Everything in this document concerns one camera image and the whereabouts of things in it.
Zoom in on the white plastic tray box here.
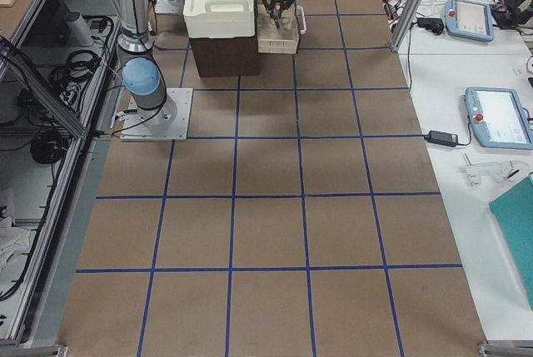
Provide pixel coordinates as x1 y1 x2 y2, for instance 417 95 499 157
183 0 256 39

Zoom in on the dark brown wooden cabinet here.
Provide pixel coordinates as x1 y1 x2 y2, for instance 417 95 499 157
189 36 260 77

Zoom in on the far blue teach pendant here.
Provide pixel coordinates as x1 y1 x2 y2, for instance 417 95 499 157
443 0 494 42

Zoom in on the blue teach pendant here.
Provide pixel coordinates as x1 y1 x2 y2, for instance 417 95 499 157
464 87 532 150
443 0 494 42

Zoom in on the grey cylinder speaker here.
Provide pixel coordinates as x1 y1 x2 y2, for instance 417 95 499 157
64 12 94 47

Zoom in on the black power adapter brick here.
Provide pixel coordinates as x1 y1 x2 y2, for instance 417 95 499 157
424 130 459 147

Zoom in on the near blue teach pendant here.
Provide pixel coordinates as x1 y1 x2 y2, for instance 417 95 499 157
464 87 532 150

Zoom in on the white crumpled cloth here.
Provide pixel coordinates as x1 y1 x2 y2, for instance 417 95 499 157
0 188 30 275

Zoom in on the wooden drawer with white handle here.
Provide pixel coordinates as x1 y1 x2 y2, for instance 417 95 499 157
257 0 306 55

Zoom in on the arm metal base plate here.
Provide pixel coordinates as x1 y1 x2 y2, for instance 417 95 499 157
120 87 193 141

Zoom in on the clear acrylic bracket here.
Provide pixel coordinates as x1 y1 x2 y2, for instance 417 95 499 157
459 153 531 188

